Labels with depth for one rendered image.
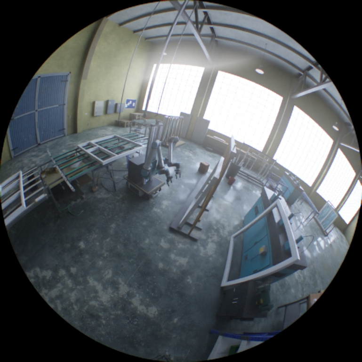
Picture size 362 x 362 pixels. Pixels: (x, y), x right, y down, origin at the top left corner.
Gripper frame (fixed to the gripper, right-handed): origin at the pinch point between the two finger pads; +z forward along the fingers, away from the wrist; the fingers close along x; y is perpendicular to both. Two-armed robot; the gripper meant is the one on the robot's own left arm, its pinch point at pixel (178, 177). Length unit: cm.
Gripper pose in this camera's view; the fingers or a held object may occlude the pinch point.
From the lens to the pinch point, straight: 275.6
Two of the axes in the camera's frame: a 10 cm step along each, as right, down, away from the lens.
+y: 8.3, 1.4, -5.5
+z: 0.1, 9.7, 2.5
